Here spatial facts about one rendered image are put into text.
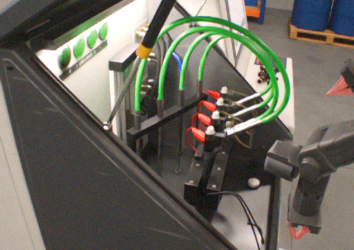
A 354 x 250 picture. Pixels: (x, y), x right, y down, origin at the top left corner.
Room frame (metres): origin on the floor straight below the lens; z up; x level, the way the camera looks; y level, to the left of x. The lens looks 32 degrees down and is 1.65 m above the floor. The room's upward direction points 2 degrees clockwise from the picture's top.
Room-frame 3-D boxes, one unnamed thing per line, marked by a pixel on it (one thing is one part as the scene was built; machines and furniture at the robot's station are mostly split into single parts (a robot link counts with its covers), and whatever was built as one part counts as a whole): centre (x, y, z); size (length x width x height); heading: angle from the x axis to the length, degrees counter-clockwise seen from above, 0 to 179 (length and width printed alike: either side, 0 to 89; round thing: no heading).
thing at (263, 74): (1.46, -0.41, 1.01); 0.23 x 0.11 x 0.06; 166
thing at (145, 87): (1.08, 0.11, 1.20); 0.13 x 0.03 x 0.31; 166
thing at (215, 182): (0.90, -0.12, 0.91); 0.34 x 0.10 x 0.15; 166
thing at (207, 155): (0.78, -0.10, 1.03); 0.05 x 0.03 x 0.21; 76
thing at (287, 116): (1.42, -0.40, 0.97); 0.70 x 0.22 x 0.03; 166
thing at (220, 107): (0.93, -0.14, 1.03); 0.05 x 0.03 x 0.21; 76
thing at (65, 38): (0.85, 0.17, 1.43); 0.54 x 0.03 x 0.02; 166
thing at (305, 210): (0.51, -0.27, 1.15); 0.10 x 0.07 x 0.07; 165
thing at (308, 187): (0.51, -0.27, 1.21); 0.07 x 0.06 x 0.07; 51
